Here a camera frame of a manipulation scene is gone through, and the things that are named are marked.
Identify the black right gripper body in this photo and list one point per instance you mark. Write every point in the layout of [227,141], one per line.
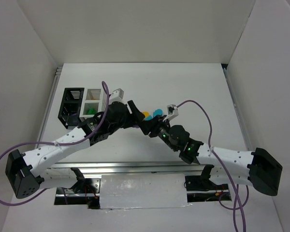
[151,126]

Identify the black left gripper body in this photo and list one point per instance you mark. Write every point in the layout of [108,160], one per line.
[131,116]

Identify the green square lego brick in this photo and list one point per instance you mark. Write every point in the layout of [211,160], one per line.
[92,111]

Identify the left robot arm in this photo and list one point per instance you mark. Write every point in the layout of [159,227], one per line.
[26,171]

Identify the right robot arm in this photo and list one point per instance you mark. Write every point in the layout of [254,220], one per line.
[257,168]

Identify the teal oval lego brick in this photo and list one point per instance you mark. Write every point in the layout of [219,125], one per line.
[158,112]

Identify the white slotted container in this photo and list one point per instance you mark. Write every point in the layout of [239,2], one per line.
[88,103]

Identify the black slotted container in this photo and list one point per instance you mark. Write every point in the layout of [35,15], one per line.
[71,103]

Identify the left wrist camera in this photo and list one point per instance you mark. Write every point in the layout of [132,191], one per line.
[116,96]

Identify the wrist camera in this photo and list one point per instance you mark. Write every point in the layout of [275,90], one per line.
[116,96]
[172,111]

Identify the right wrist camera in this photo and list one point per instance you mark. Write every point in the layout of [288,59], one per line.
[172,111]

